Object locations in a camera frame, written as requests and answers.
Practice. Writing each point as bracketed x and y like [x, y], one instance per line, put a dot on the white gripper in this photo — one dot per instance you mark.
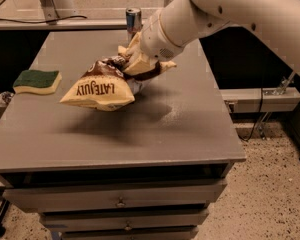
[155, 43]

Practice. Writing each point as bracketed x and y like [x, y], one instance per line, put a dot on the brown chip bag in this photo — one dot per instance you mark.
[106, 87]

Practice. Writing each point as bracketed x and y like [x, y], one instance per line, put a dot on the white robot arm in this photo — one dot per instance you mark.
[166, 33]

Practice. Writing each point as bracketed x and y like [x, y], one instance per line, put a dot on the green yellow sponge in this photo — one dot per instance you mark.
[37, 82]

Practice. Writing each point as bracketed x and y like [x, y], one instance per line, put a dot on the blue silver energy drink can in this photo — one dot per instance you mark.
[134, 21]

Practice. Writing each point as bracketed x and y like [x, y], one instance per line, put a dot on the grey side ledge right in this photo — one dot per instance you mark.
[260, 100]

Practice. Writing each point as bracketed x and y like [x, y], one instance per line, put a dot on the grey drawer cabinet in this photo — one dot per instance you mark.
[177, 129]

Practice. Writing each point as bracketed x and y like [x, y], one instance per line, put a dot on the top grey drawer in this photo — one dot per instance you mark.
[130, 195]

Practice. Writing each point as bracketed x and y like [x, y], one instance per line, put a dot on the grey drawer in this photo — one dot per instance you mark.
[130, 195]
[126, 219]
[168, 233]

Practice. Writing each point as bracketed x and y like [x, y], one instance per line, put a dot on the middle grey drawer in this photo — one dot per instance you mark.
[126, 219]

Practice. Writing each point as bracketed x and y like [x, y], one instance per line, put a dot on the bottom grey drawer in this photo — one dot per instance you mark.
[168, 233]

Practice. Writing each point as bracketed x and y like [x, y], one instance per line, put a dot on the grey metal rail shelf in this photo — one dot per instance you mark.
[66, 24]

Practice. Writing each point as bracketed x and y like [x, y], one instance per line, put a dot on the metal bracket post left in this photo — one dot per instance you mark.
[55, 10]

